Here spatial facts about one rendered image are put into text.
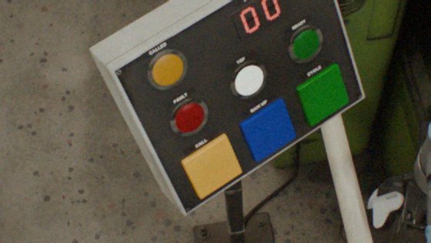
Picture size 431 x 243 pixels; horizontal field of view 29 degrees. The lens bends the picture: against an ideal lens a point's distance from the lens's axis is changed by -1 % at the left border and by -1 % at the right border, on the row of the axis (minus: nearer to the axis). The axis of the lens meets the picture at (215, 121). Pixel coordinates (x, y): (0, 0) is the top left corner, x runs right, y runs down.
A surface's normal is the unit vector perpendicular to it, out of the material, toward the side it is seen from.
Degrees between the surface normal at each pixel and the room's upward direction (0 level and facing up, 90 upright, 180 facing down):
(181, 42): 60
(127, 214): 0
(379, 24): 90
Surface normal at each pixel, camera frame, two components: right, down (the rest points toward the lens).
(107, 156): -0.05, -0.44
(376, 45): 0.16, 0.89
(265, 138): 0.46, 0.42
